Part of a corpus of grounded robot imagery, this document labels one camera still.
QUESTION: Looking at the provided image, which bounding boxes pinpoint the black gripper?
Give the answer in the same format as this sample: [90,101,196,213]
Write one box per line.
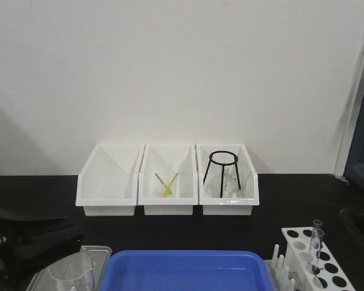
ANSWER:
[0,208,84,290]

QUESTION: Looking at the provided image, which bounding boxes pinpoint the clear glass test tube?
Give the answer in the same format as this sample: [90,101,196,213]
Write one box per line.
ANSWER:
[308,230,325,275]

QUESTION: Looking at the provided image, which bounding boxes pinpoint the white test tube rack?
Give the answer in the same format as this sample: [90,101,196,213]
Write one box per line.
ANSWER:
[266,227,355,290]

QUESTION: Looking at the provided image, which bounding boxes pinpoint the blue grey pegboard drying rack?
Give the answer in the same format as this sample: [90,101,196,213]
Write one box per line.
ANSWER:
[344,39,364,190]

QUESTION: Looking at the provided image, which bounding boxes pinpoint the clear glass beaker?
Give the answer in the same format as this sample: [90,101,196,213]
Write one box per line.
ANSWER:
[47,247,95,291]

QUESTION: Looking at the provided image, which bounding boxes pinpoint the grey metal tray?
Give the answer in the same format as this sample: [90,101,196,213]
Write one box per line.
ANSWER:
[26,245,112,291]

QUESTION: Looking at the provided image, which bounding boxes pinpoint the left white storage bin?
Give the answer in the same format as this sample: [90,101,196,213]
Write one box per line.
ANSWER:
[75,144,145,216]

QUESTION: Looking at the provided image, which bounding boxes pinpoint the white storage bin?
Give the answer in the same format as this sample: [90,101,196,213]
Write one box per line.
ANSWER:
[196,144,260,216]
[138,144,198,216]
[75,144,145,216]

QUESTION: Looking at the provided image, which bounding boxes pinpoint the blue plastic tray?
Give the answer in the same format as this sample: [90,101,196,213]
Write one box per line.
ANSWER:
[100,250,274,290]

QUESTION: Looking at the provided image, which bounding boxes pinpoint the green yellow plastic sticks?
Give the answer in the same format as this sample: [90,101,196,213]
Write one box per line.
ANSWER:
[155,172,179,198]

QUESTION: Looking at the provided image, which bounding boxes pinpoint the middle white storage bin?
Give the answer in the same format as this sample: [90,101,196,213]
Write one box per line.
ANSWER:
[138,144,198,216]

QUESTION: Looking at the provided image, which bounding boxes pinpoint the right white storage bin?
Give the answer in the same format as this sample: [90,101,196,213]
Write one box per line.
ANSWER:
[196,144,260,216]

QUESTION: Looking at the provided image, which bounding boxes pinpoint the clear glass flask in bin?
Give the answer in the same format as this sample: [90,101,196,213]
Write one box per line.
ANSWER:
[205,167,239,198]

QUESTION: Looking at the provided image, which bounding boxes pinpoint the black wire tripod stand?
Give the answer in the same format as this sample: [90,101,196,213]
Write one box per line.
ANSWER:
[203,150,241,198]

